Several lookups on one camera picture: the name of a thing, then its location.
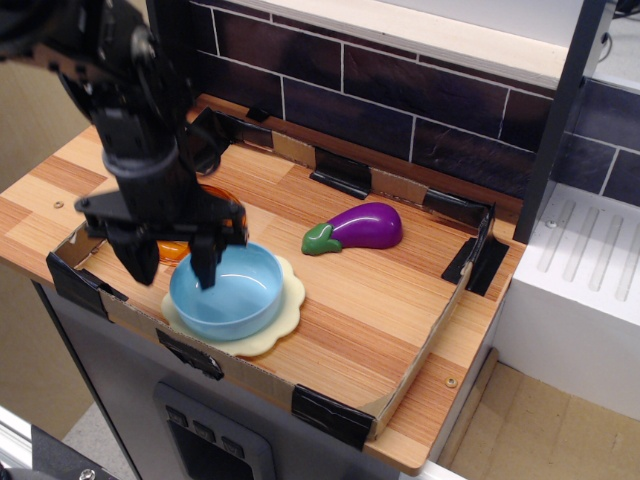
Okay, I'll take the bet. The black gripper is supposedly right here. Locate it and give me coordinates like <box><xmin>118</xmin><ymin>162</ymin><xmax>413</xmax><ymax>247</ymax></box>
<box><xmin>75</xmin><ymin>164</ymin><xmax>248</xmax><ymax>290</ymax></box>

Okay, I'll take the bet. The light blue bowl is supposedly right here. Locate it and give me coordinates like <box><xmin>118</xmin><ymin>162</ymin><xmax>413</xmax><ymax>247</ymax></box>
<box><xmin>169</xmin><ymin>242</ymin><xmax>284</xmax><ymax>341</ymax></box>

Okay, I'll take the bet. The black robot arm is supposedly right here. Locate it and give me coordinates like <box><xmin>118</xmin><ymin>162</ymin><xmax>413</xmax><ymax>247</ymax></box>
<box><xmin>1</xmin><ymin>1</ymin><xmax>248</xmax><ymax>288</ymax></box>

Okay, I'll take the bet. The cream scalloped plate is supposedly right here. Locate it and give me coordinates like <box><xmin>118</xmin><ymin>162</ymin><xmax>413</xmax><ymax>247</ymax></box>
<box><xmin>161</xmin><ymin>256</ymin><xmax>306</xmax><ymax>357</ymax></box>

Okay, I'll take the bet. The cardboard fence with black tape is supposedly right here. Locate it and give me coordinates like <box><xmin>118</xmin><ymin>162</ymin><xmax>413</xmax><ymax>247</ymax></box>
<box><xmin>52</xmin><ymin>140</ymin><xmax>524</xmax><ymax>469</ymax></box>

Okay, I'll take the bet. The orange transparent pot lid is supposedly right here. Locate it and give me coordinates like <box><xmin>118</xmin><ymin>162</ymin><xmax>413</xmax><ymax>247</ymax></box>
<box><xmin>157</xmin><ymin>184</ymin><xmax>241</xmax><ymax>267</ymax></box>

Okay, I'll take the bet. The grey oven control panel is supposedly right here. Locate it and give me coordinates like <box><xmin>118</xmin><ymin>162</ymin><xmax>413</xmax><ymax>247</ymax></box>
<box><xmin>154</xmin><ymin>383</ymin><xmax>276</xmax><ymax>479</ymax></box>

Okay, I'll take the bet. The purple toy eggplant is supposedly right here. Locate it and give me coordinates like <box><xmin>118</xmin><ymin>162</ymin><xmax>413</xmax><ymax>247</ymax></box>
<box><xmin>301</xmin><ymin>202</ymin><xmax>403</xmax><ymax>256</ymax></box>

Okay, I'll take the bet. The light wooden shelf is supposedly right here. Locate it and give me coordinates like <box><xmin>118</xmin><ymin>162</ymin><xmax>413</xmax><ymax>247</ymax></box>
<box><xmin>220</xmin><ymin>1</ymin><xmax>569</xmax><ymax>90</ymax></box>

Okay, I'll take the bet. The white ridged sink drainboard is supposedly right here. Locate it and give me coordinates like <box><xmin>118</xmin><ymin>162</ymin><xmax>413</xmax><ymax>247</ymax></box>
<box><xmin>494</xmin><ymin>184</ymin><xmax>639</xmax><ymax>418</ymax></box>

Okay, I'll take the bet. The dark vertical post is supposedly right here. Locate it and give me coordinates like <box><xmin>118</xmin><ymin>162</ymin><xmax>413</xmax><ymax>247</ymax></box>
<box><xmin>513</xmin><ymin>0</ymin><xmax>616</xmax><ymax>244</ymax></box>

